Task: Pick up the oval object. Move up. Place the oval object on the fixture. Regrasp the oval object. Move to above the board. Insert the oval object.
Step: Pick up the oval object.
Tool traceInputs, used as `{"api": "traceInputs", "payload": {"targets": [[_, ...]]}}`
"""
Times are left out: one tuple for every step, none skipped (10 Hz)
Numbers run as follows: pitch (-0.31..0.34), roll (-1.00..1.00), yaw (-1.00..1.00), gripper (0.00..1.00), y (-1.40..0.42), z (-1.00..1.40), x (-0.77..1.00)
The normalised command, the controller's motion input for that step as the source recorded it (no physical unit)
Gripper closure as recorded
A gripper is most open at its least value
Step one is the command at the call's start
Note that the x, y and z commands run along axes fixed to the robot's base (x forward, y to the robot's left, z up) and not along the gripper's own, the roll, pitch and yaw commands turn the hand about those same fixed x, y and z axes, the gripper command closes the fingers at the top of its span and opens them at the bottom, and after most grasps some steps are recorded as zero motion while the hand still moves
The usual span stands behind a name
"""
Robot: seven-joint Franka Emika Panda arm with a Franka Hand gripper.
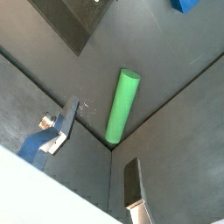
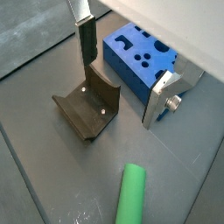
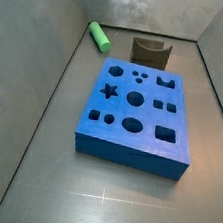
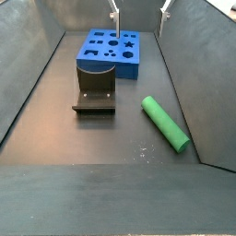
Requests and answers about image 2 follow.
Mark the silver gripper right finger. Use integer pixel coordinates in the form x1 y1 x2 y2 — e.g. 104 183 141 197
142 54 205 130

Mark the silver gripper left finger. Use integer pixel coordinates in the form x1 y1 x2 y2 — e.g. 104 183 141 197
66 0 97 67

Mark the green oval cylinder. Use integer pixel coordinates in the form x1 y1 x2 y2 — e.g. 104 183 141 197
115 164 146 224

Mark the black cradle fixture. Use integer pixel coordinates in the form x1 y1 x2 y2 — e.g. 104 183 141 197
52 65 121 141

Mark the blue shape sorter block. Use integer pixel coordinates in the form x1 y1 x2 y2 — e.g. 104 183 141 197
102 22 187 122

